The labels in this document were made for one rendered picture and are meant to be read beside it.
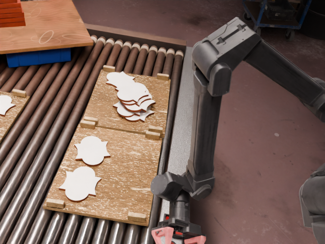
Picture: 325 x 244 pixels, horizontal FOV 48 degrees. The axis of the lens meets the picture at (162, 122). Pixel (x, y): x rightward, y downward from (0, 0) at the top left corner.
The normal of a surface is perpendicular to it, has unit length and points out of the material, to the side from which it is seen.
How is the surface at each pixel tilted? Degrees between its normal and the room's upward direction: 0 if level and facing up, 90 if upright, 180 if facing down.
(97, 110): 0
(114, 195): 0
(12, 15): 90
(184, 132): 0
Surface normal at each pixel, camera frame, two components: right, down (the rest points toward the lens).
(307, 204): -0.86, 0.37
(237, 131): 0.12, -0.74
